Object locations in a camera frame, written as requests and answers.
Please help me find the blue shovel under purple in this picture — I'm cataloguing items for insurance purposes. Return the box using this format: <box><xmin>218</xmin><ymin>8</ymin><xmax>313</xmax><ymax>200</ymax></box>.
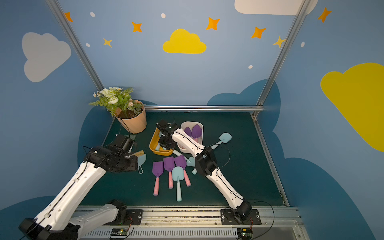
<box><xmin>173</xmin><ymin>150</ymin><xmax>195</xmax><ymax>167</ymax></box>

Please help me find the circuit board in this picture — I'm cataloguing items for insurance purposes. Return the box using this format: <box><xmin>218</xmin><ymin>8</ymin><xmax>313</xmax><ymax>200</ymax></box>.
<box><xmin>110</xmin><ymin>228</ymin><xmax>129</xmax><ymax>239</ymax></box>
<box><xmin>237</xmin><ymin>228</ymin><xmax>253</xmax><ymax>240</ymax></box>

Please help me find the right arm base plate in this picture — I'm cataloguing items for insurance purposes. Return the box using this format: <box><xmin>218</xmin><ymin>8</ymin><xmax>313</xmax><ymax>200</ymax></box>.
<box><xmin>220</xmin><ymin>208</ymin><xmax>262</xmax><ymax>225</ymax></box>

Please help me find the purple square shovel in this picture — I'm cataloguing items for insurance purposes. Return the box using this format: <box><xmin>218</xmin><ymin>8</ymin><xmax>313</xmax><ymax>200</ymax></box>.
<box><xmin>174</xmin><ymin>155</ymin><xmax>192</xmax><ymax>187</ymax></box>
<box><xmin>163</xmin><ymin>157</ymin><xmax>175</xmax><ymax>189</ymax></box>
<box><xmin>152</xmin><ymin>162</ymin><xmax>164</xmax><ymax>196</ymax></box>

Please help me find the blue toy brush scoop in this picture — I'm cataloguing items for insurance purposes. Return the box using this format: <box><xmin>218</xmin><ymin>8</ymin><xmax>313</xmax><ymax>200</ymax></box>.
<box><xmin>133</xmin><ymin>150</ymin><xmax>147</xmax><ymax>174</ymax></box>

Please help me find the yellow plastic storage box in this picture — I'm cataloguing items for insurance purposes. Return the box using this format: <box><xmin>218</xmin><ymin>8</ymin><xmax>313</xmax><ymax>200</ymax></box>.
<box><xmin>149</xmin><ymin>128</ymin><xmax>173</xmax><ymax>156</ymax></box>

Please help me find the right circuit board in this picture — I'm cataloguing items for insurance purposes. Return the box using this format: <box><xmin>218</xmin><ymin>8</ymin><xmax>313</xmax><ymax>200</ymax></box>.
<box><xmin>237</xmin><ymin>228</ymin><xmax>253</xmax><ymax>240</ymax></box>

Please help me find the blue round shovel centre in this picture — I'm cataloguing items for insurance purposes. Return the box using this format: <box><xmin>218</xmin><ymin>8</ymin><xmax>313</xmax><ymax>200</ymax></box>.
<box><xmin>172</xmin><ymin>167</ymin><xmax>184</xmax><ymax>202</ymax></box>

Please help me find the potted artificial flower plant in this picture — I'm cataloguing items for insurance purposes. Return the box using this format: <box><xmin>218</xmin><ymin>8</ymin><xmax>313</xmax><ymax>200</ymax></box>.
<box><xmin>90</xmin><ymin>87</ymin><xmax>147</xmax><ymax>134</ymax></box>

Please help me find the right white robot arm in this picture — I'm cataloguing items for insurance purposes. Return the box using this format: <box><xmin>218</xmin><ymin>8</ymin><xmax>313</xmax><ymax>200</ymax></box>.
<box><xmin>156</xmin><ymin>120</ymin><xmax>252</xmax><ymax>222</ymax></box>

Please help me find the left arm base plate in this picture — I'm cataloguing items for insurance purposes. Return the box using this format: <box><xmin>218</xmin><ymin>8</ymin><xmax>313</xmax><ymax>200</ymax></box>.
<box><xmin>104</xmin><ymin>209</ymin><xmax>143</xmax><ymax>226</ymax></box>

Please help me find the white plastic storage box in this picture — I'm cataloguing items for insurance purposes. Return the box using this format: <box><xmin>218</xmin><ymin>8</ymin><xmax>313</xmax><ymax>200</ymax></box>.
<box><xmin>175</xmin><ymin>122</ymin><xmax>204</xmax><ymax>154</ymax></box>

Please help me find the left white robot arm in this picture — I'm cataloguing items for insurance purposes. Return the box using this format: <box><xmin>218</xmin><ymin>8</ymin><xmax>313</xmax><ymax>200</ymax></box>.
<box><xmin>19</xmin><ymin>135</ymin><xmax>138</xmax><ymax>240</ymax></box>

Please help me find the left circuit board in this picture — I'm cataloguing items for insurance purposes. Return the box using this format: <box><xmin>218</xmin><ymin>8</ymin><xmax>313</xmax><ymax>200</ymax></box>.
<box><xmin>110</xmin><ymin>228</ymin><xmax>129</xmax><ymax>239</ymax></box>

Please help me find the purple pointed shovel pink handle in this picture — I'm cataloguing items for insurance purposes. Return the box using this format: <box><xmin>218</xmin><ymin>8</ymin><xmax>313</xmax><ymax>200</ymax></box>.
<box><xmin>184</xmin><ymin>127</ymin><xmax>192</xmax><ymax>137</ymax></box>

